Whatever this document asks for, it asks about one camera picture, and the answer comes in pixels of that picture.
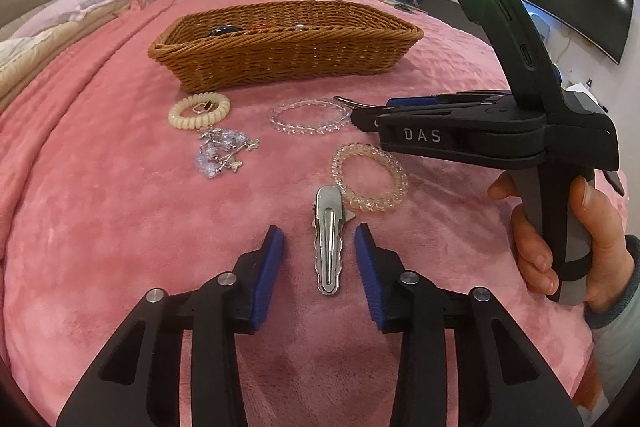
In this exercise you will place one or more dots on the lilac pillow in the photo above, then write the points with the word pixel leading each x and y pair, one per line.
pixel 75 7

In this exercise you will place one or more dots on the brown wicker basket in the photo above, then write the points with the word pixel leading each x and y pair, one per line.
pixel 280 52

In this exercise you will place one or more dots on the small silver hair clip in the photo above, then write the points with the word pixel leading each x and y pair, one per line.
pixel 347 102

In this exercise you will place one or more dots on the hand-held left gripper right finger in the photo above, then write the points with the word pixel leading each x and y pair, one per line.
pixel 368 279

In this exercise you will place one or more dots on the large silver hair clip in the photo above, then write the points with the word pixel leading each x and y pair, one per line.
pixel 327 237

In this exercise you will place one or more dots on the small dark item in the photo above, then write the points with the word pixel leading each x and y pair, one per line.
pixel 410 8

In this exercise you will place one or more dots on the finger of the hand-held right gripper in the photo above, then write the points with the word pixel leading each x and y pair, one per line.
pixel 410 101
pixel 370 118

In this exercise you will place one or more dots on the black hair accessory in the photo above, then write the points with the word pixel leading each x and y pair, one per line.
pixel 223 31

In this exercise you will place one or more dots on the person's right hand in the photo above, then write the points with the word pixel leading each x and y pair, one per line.
pixel 530 247

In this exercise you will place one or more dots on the beige quilt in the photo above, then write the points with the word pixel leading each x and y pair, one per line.
pixel 50 57

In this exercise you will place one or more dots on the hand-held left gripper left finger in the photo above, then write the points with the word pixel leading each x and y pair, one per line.
pixel 270 279

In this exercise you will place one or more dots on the person's right forearm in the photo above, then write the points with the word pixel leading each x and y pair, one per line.
pixel 617 307

